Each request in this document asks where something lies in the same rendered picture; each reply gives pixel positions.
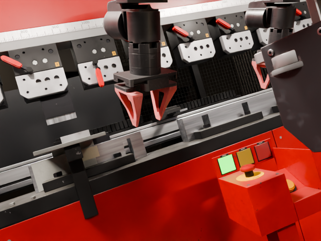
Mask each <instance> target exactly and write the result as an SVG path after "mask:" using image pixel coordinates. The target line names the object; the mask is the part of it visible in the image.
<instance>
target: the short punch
mask: <svg viewBox="0 0 321 241"><path fill-rule="evenodd" d="M39 99H40V102H41V105H42V109H43V112H44V116H45V119H46V122H47V125H51V124H54V123H58V122H62V121H66V120H70V119H74V118H77V116H76V113H75V109H74V105H73V102H72V99H71V95H70V92H69V91H68V92H64V93H60V94H55V95H51V96H47V97H43V98H39Z"/></svg>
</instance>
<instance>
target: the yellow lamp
mask: <svg viewBox="0 0 321 241"><path fill-rule="evenodd" d="M237 156H238V159H239V162H240V166H241V167H242V166H243V165H246V164H252V163H254V160H253V157H252V153H251V150H250V148H248V149H245V150H242V151H240V152H237Z"/></svg>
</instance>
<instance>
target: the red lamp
mask: <svg viewBox="0 0 321 241"><path fill-rule="evenodd" d="M255 149H256V152H257V156H258V159H259V161H260V160H263V159H265V158H268V157H271V156H272V155H271V152H270V149H269V145H268V142H265V143H262V144H260V145H257V146H255Z"/></svg>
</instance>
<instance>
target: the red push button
mask: <svg viewBox="0 0 321 241"><path fill-rule="evenodd" d="M254 169H255V165H254V164H246V165H243V166H242V167H240V171H241V172H244V173H245V176H246V177H252V176H254V173H253V170H254Z"/></svg>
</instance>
